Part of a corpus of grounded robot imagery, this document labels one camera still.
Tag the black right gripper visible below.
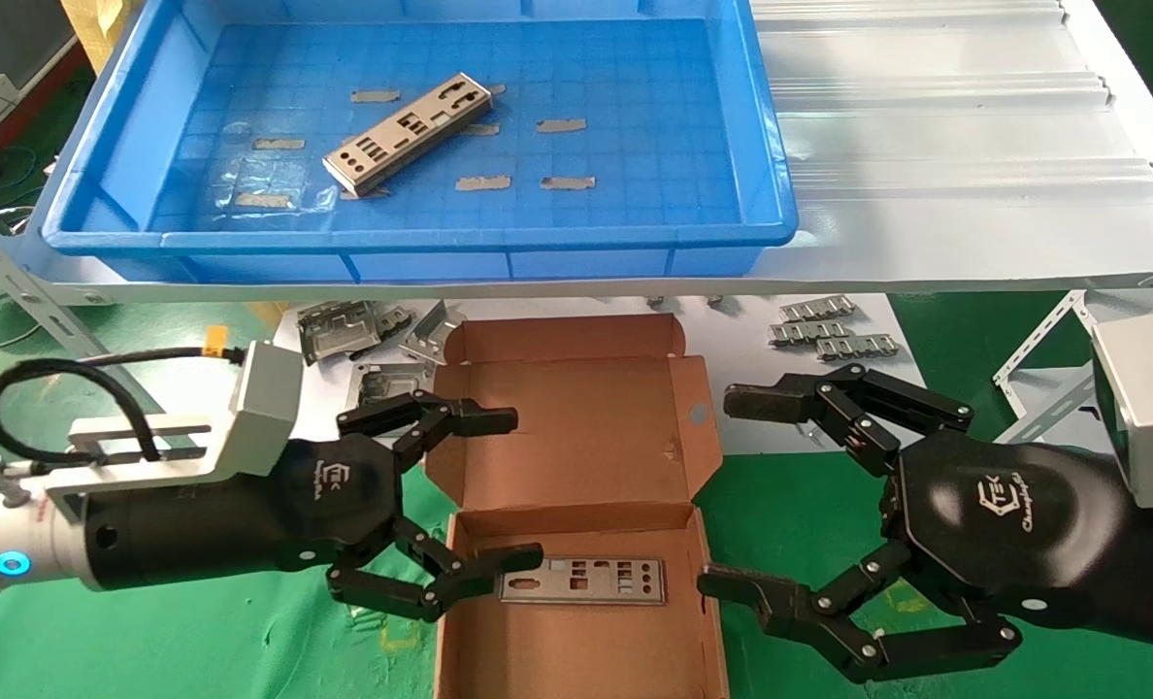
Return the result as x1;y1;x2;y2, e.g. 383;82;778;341
697;363;1153;685

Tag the white metal camera bracket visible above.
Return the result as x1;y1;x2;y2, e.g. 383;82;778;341
48;413;247;520

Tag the clear plastic film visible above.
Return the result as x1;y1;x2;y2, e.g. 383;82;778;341
213;155;340;216

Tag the angled grey metal piece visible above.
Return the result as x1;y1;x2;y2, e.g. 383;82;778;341
400;299;468;367

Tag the blue plastic tray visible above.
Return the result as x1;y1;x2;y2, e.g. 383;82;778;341
41;0;799;283

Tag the white board under shelf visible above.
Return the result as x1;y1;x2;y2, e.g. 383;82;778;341
247;296;927;465

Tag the yellow block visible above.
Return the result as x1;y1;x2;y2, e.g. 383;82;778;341
60;0;136;45

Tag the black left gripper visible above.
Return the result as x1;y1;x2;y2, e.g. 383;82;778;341
82;390;544;624

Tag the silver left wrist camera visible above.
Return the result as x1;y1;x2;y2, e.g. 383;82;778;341
230;340;304;477

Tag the large grey metal bracket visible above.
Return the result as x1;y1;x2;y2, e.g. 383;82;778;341
297;301;383;367

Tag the white metal shelf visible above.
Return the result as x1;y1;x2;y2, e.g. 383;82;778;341
0;0;1153;449

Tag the green cloth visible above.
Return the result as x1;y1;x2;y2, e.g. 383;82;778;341
0;451;1153;699

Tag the silver metal port plate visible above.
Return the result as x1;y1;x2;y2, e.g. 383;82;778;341
499;556;668;606
322;73;495;197

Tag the brown cardboard box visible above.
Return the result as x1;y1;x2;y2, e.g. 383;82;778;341
424;313;731;699

